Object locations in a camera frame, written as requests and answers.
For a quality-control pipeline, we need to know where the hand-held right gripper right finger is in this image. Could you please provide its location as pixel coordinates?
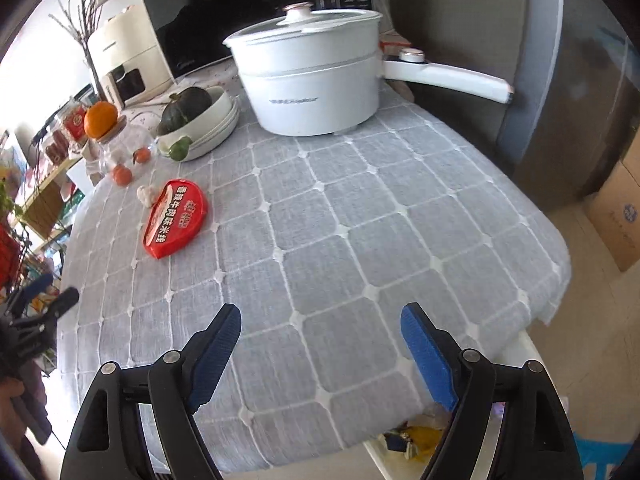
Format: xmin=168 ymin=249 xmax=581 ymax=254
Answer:
xmin=400 ymin=302 xmax=586 ymax=480

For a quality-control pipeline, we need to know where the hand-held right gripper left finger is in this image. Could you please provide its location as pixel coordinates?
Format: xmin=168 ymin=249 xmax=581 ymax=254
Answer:
xmin=60 ymin=303 xmax=242 ymax=480

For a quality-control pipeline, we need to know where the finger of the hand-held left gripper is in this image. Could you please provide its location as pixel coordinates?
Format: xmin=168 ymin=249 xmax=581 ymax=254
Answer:
xmin=42 ymin=287 xmax=80 ymax=319
xmin=9 ymin=272 xmax=54 ymax=311

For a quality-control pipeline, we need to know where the yellow snack bag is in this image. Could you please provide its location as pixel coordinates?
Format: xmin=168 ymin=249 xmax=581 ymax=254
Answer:
xmin=406 ymin=425 xmax=451 ymax=461

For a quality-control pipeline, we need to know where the red noodle packet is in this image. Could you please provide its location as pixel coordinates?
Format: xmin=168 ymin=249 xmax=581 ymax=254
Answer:
xmin=142 ymin=178 xmax=208 ymax=260

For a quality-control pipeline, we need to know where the person's left forearm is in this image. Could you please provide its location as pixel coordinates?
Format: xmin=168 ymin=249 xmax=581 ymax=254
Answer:
xmin=20 ymin=357 xmax=54 ymax=446

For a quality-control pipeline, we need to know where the person's left hand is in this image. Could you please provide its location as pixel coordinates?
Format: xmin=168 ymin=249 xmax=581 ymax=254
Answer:
xmin=0 ymin=377 xmax=26 ymax=461

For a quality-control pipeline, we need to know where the red plastic crate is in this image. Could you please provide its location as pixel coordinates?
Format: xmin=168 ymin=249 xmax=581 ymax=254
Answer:
xmin=0 ymin=222 xmax=26 ymax=286

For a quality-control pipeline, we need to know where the wooden shelf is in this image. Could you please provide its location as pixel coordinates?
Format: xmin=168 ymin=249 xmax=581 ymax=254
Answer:
xmin=20 ymin=157 xmax=86 ymax=241

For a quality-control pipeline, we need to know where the green plant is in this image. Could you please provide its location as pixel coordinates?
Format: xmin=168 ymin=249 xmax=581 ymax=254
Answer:
xmin=0 ymin=180 xmax=26 ymax=221

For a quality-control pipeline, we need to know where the grey checked tablecloth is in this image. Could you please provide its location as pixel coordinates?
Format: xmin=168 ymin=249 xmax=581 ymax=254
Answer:
xmin=52 ymin=80 xmax=573 ymax=476

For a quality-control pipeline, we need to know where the red label jar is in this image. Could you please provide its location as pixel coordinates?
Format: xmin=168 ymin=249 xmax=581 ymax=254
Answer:
xmin=62 ymin=105 xmax=91 ymax=141

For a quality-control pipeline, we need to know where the glass jar with wooden lid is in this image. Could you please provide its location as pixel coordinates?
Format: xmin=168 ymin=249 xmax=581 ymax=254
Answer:
xmin=92 ymin=115 xmax=158 ymax=176

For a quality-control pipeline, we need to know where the large orange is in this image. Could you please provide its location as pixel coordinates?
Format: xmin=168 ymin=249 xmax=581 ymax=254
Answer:
xmin=84 ymin=101 xmax=119 ymax=138

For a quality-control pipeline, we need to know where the blue plastic stool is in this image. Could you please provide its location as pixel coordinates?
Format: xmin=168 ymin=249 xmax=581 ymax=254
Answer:
xmin=572 ymin=432 xmax=636 ymax=480

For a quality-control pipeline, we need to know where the white ceramic bowl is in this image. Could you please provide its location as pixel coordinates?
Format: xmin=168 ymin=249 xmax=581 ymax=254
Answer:
xmin=157 ymin=97 xmax=240 ymax=162
xmin=157 ymin=85 xmax=233 ymax=137

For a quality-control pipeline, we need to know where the dark green pumpkin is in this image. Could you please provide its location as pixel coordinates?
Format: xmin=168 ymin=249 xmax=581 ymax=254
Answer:
xmin=159 ymin=86 xmax=213 ymax=136

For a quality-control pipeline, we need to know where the large cardboard box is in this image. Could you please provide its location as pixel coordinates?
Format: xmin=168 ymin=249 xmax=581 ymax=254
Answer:
xmin=585 ymin=135 xmax=640 ymax=272

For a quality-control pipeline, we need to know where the dry twig bunch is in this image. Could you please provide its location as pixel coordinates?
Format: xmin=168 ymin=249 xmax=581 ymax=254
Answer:
xmin=47 ymin=0 xmax=108 ymax=101

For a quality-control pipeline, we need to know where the cream air fryer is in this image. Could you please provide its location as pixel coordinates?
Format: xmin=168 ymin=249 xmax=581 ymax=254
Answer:
xmin=87 ymin=5 xmax=173 ymax=108

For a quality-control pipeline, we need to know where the white electric pot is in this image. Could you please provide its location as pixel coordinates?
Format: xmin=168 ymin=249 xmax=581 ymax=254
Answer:
xmin=222 ymin=2 xmax=516 ymax=137

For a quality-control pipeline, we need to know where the dark grey refrigerator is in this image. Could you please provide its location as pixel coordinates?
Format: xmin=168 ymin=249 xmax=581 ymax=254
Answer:
xmin=385 ymin=0 xmax=640 ymax=211

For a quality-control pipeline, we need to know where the red white carton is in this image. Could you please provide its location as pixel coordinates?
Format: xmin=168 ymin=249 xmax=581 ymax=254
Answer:
xmin=379 ymin=32 xmax=413 ymax=59

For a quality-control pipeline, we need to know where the black microwave oven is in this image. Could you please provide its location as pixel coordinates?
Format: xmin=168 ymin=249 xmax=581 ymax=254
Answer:
xmin=141 ymin=0 xmax=373 ymax=81

